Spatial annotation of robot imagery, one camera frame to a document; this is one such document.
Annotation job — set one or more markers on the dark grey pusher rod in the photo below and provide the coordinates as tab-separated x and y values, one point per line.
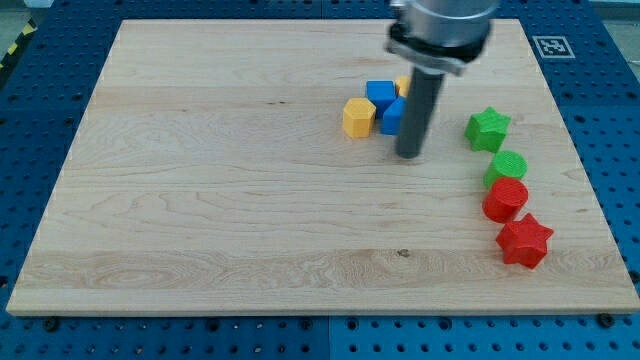
420	103

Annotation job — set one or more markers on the yellow hexagon block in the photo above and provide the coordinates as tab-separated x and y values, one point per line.
358	117

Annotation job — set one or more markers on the yellow block behind rod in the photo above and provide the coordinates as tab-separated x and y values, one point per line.
402	85

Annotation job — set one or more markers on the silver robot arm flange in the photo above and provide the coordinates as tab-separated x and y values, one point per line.
440	36

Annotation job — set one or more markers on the red cylinder block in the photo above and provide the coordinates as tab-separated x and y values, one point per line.
506	197

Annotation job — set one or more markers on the light wooden board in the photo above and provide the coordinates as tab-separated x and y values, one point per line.
210	176

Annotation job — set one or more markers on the green cylinder block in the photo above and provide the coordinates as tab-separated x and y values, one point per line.
505	164

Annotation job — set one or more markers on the green star block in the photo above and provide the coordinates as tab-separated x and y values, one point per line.
487	130

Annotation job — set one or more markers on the blue triangle block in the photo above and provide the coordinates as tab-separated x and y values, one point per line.
392	117

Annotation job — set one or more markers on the white fiducial marker tag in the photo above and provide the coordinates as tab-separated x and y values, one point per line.
553	47

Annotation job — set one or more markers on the yellow black hazard tape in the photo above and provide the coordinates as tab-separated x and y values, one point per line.
17	48

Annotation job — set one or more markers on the red star block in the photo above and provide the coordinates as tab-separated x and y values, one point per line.
524	241

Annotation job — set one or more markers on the blue cube block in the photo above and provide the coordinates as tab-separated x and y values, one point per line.
381	93

